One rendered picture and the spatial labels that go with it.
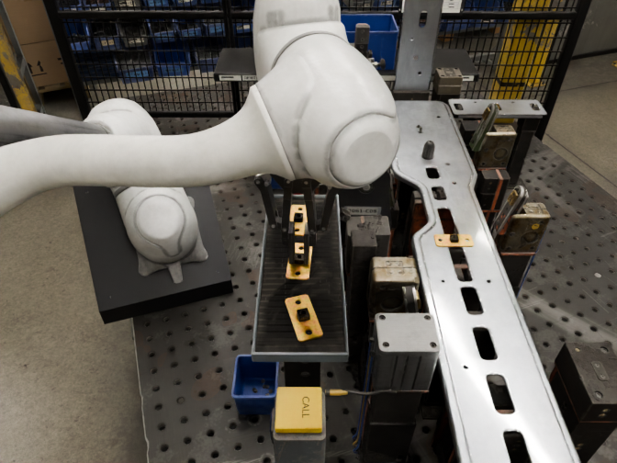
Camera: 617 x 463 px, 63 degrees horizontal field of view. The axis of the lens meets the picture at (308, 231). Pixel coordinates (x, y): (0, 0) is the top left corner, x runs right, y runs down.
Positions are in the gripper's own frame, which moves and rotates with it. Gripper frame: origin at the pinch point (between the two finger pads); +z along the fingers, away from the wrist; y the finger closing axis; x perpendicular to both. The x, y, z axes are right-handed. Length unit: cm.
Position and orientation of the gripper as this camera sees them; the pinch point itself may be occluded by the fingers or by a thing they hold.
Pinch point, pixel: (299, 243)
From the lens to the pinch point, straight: 83.1
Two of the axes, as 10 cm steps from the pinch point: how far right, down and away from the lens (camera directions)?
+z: 0.0, 7.4, 6.7
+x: 0.8, -6.7, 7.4
